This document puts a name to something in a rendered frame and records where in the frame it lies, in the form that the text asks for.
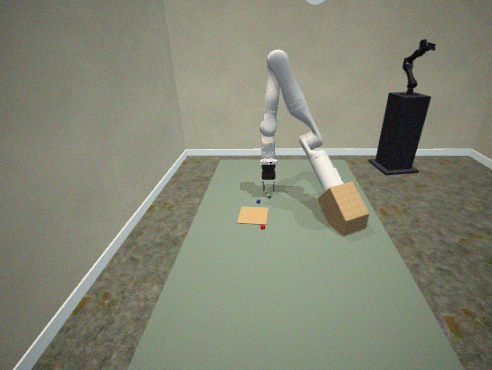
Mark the orange square mat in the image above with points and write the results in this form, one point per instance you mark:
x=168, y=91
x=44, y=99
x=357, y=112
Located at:
x=253, y=215

